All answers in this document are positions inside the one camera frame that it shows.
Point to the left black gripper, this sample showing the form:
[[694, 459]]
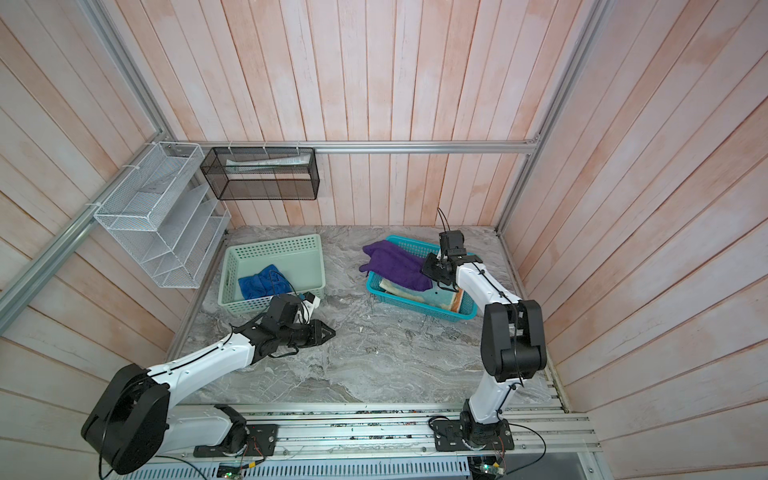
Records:
[[317, 330]]

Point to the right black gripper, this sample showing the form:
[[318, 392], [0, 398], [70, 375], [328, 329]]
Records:
[[427, 268]]

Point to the orange bunny print towel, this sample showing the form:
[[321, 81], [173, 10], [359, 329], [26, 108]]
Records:
[[447, 300]]

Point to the teal plastic basket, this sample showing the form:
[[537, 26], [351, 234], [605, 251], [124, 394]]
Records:
[[467, 311]]

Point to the purple towel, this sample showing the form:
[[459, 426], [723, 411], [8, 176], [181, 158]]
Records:
[[395, 264]]

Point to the blue towel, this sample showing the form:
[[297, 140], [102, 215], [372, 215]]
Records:
[[268, 282]]

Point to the light green plastic basket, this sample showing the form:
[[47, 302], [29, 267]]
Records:
[[299, 259]]

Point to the yellow teal hippo towel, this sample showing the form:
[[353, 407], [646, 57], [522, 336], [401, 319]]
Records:
[[402, 292]]

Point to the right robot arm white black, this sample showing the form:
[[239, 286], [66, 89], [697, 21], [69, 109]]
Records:
[[513, 345]]

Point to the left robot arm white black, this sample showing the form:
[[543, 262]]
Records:
[[137, 418]]

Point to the green circuit board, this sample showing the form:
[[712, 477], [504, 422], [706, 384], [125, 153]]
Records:
[[484, 471]]

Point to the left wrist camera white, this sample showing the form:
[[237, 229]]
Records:
[[309, 302]]

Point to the aluminium mounting rail front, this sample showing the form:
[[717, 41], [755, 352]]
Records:
[[368, 430]]

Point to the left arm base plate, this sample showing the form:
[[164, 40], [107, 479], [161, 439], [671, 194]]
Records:
[[252, 439]]

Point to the aluminium frame bar back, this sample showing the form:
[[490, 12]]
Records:
[[390, 146]]

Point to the aluminium frame bar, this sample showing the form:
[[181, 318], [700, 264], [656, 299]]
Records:
[[29, 282], [390, 146]]

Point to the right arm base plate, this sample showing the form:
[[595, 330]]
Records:
[[466, 435]]

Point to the white vented cable duct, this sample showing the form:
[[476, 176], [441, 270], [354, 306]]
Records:
[[376, 468]]

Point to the black mesh wall basket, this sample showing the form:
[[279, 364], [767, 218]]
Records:
[[262, 173]]

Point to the white wire mesh shelf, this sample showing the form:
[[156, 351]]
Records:
[[166, 221]]

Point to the aluminium frame post right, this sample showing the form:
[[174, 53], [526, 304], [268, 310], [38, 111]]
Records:
[[569, 60]]

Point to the aluminium frame bar left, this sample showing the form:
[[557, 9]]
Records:
[[29, 282]]

